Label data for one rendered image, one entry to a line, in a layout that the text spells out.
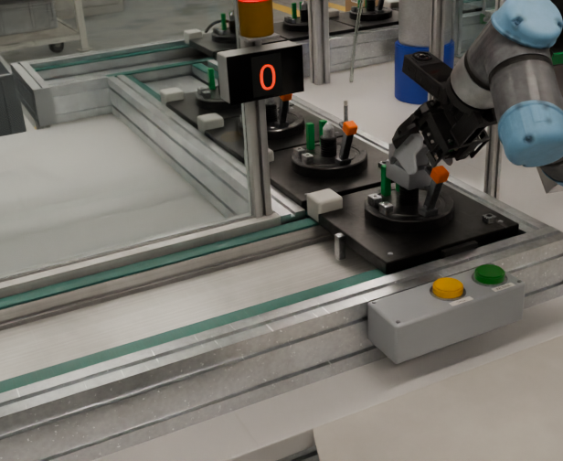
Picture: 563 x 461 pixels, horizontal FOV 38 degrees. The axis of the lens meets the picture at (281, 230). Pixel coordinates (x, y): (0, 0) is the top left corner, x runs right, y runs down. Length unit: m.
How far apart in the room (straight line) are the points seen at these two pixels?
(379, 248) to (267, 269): 0.18
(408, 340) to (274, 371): 0.18
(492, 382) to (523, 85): 0.39
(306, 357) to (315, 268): 0.22
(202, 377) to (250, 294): 0.22
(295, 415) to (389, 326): 0.16
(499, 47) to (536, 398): 0.44
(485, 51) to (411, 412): 0.45
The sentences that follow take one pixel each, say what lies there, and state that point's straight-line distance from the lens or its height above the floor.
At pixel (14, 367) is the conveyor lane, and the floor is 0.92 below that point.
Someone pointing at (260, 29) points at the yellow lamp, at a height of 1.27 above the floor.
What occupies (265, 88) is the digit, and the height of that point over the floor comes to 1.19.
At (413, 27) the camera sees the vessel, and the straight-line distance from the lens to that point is 2.17.
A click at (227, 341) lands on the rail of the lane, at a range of 1.01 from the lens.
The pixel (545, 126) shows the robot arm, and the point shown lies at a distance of 0.94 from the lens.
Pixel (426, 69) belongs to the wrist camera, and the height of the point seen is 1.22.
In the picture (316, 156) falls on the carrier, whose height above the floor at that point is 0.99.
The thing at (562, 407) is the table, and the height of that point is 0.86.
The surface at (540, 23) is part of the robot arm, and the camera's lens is 1.00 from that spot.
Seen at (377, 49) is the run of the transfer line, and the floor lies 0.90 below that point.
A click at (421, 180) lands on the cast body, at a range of 1.25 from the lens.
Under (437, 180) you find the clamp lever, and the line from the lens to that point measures 1.20.
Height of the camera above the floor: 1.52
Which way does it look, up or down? 26 degrees down
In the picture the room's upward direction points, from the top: 3 degrees counter-clockwise
